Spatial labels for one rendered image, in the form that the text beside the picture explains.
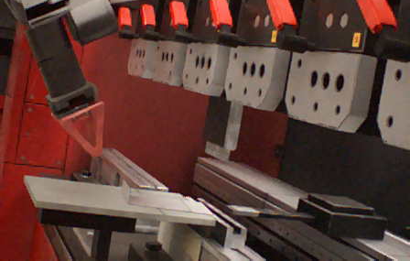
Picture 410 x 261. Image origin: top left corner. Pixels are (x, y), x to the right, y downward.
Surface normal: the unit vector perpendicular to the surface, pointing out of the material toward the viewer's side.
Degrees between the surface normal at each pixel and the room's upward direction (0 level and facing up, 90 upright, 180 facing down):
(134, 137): 90
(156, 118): 90
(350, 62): 90
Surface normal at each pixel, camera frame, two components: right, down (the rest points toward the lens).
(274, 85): 0.33, 0.12
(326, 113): -0.93, -0.14
